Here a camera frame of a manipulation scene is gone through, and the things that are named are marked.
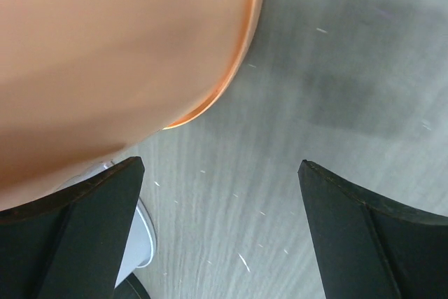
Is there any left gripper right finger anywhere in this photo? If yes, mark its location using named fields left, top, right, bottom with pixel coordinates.
left=298, top=160, right=447, bottom=298

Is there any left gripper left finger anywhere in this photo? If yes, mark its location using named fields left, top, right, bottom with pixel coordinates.
left=1, top=157, right=145, bottom=298

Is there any orange bucket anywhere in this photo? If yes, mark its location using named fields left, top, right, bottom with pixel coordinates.
left=1, top=0, right=263, bottom=209

